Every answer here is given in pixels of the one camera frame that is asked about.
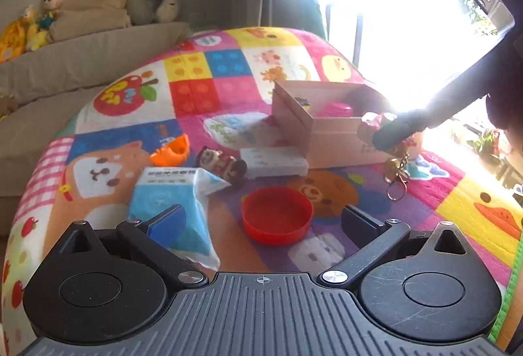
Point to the folded beige blanket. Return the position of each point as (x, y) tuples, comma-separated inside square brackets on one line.
[(94, 10)]

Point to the small black red doll figurine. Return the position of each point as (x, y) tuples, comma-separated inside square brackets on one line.
[(222, 166)]

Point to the white pill blister pack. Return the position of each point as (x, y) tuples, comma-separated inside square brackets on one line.
[(273, 162)]

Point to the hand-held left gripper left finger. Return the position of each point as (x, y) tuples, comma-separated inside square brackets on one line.
[(165, 222)]

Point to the yellow orange plush toy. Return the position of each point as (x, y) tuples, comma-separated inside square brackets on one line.
[(10, 41)]

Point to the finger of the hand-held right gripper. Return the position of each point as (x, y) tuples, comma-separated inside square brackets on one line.
[(412, 127)]

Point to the yellow duck plush toy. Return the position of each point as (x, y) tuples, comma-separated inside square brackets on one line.
[(32, 31)]

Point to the potted flower plants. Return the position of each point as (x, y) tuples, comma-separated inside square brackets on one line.
[(486, 141)]

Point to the blue tissue pack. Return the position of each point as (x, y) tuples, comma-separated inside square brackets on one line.
[(163, 194)]

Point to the beige sofa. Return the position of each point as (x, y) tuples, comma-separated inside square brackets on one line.
[(81, 53)]

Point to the beige cardboard box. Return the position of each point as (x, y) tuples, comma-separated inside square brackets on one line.
[(327, 143)]

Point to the green cloth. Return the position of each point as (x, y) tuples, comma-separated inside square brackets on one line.
[(316, 19)]

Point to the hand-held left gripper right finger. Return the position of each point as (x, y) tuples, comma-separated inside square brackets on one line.
[(361, 225)]

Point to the grey plush pillow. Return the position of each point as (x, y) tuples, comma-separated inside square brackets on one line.
[(155, 2)]

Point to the colourful cartoon printed mat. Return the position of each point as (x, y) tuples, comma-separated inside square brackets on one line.
[(229, 94)]

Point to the orange plastic toy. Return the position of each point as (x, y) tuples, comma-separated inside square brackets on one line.
[(171, 149)]

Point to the chicken plush doll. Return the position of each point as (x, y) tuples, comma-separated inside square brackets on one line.
[(51, 4)]

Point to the red round plastic lid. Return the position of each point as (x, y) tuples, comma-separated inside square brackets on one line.
[(278, 217)]

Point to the black and yellow small toy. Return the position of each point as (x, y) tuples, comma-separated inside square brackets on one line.
[(304, 102)]

